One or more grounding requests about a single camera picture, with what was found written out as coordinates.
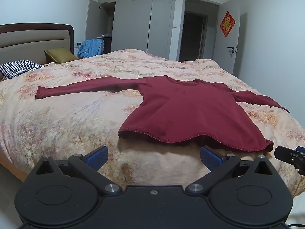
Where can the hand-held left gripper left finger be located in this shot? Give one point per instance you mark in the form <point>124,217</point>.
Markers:
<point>97,158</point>

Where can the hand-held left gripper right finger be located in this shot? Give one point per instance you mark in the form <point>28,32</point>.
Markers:
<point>209,158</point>

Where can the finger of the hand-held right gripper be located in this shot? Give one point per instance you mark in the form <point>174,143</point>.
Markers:
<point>287,156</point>

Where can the dark red long-sleeved sweater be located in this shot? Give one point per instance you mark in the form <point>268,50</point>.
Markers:
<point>190,109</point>

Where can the white room door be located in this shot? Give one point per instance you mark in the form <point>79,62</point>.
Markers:
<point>230,52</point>

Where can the olive green pillow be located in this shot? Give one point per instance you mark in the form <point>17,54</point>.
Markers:
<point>60,55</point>

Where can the blue cloth bundle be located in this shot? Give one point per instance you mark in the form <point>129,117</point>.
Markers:
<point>91,48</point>

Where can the houndstooth black-white pillow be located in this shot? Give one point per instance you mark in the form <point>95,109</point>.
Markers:
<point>17,68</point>

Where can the beige padded bed headboard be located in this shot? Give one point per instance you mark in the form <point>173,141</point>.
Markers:
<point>28,43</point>

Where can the red diamond door decoration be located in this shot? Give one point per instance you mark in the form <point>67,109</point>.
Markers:
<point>227,24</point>

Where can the open grey wardrobe door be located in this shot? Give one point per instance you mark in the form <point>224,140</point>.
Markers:
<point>99,21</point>

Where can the grey wardrobe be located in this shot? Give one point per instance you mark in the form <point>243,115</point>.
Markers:
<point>143,19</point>

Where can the wooden bed frame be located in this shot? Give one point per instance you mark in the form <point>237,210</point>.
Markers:
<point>13,168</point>

